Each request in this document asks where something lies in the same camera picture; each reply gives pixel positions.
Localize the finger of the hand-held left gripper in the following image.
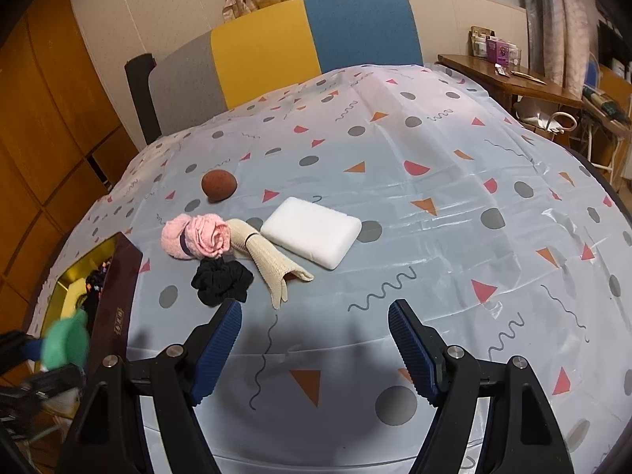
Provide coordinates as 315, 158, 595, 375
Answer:
0, 331, 46, 364
22, 363, 87, 396

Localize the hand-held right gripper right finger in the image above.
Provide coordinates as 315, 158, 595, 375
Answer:
387, 299, 576, 474

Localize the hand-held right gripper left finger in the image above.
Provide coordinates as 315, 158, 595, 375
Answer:
56, 299, 244, 474

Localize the green and white sponge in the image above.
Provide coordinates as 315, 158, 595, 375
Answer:
39, 318, 90, 369

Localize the black scrunchie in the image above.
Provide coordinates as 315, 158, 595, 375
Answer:
191, 258, 255, 304

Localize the black hair piece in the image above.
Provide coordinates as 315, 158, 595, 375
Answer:
74, 291, 100, 327

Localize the beige knit cloth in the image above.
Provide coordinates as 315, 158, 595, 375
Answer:
224, 218, 315, 310

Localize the gold tin box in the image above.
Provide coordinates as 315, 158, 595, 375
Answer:
27, 234, 144, 371

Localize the pink fluffy cloth bundle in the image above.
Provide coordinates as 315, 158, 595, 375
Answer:
160, 213, 234, 261

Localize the white sponge block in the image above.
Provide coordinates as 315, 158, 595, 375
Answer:
260, 196, 363, 271

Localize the brown round sponge ball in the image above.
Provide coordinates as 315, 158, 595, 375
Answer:
201, 169, 239, 202

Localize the white patterned tablecloth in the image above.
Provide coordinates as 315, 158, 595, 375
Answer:
30, 62, 632, 474

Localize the wooden wardrobe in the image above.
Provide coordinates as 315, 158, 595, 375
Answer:
0, 0, 144, 337

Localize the black rolled mat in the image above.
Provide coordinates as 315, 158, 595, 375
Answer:
124, 53, 164, 146

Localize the wooden side table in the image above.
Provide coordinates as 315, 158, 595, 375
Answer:
437, 53, 586, 124

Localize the grey yellow blue backrest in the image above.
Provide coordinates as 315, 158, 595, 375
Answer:
148, 0, 424, 151

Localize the purple box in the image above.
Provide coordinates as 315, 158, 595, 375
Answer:
486, 37, 512, 65

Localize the beige box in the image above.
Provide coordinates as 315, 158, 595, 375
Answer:
469, 24, 489, 58

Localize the grey patterned curtain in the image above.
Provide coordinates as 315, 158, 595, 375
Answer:
511, 0, 603, 100

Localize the white bag with handle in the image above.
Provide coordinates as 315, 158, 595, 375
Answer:
513, 101, 578, 134

